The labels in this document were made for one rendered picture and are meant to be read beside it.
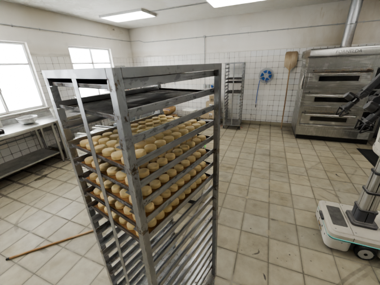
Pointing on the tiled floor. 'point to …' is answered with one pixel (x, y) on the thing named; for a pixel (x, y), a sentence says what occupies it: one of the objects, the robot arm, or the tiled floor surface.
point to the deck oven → (335, 93)
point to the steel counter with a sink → (10, 131)
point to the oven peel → (289, 62)
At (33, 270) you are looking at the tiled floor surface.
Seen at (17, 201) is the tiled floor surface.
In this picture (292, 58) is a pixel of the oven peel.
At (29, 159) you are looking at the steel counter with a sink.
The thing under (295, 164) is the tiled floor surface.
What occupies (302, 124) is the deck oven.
